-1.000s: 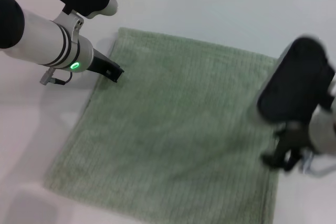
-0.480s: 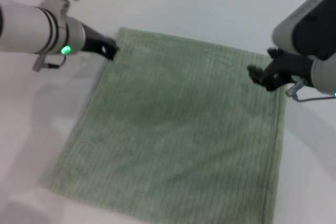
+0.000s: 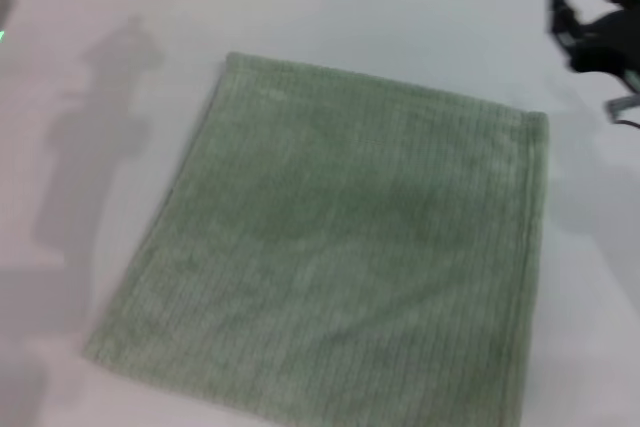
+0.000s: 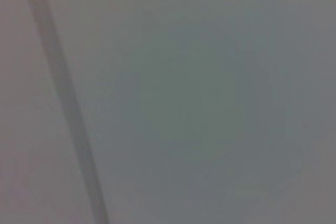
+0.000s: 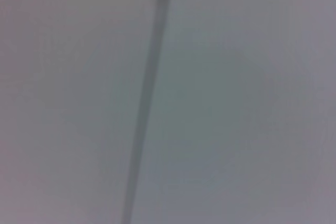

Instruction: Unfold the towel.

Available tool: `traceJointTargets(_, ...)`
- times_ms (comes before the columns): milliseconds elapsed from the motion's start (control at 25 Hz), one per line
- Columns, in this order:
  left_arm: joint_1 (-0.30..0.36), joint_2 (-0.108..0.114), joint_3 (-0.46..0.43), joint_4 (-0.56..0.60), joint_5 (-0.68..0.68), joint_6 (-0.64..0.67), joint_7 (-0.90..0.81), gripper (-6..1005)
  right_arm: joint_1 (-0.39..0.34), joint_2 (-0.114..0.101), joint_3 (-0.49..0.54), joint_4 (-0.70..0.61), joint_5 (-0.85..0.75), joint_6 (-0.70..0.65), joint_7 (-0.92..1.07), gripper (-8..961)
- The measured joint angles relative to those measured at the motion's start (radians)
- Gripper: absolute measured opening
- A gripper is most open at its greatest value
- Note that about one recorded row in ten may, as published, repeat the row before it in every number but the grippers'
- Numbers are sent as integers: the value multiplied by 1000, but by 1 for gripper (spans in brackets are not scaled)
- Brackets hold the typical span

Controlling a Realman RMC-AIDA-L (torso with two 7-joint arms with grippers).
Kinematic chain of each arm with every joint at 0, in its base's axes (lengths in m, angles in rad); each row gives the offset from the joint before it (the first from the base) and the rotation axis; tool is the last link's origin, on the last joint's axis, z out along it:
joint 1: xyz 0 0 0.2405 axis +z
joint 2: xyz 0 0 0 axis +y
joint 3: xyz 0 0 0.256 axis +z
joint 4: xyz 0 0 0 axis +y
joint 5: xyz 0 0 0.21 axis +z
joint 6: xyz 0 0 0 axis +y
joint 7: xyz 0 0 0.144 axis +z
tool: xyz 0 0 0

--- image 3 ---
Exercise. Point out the light green ribbed towel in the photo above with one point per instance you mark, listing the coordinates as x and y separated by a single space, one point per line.
325 247

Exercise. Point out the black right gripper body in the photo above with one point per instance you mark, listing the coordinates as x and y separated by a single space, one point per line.
610 47

